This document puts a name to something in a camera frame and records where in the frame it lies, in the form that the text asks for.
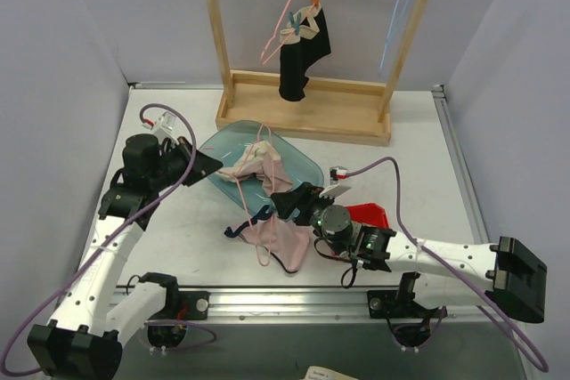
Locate teal clothespin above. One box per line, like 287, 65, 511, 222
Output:
256, 205, 273, 221
285, 12, 303, 36

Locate pink underwear navy trim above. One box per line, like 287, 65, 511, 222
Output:
224, 214, 312, 275

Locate beige pink underwear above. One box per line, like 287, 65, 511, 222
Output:
216, 141, 293, 196

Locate pink wire hanger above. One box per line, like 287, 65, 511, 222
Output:
259, 0, 293, 66
217, 124, 280, 268

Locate blue wire hanger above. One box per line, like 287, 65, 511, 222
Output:
378, 0, 410, 77

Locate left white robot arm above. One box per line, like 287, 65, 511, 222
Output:
27, 133, 223, 379

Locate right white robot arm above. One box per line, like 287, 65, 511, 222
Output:
271, 182, 547, 324

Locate black underwear beige waistband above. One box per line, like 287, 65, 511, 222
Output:
279, 6, 331, 102

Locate teal clothespin on black underwear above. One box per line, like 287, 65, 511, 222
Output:
285, 12, 303, 36

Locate teal plastic basin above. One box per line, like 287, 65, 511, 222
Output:
199, 120, 324, 214

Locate red plastic bin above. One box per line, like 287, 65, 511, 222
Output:
346, 203, 390, 229

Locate wooden clothes rack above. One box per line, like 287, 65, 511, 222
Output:
207, 0, 428, 146

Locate paper sheet bottom edge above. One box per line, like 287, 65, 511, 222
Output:
303, 366, 356, 380

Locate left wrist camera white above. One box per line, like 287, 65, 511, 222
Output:
142, 111, 176, 143

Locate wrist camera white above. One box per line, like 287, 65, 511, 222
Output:
319, 166, 351, 198
142, 111, 176, 143

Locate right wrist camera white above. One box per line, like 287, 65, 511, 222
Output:
319, 166, 351, 198

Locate aluminium mounting rail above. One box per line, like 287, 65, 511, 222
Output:
48, 284, 529, 326

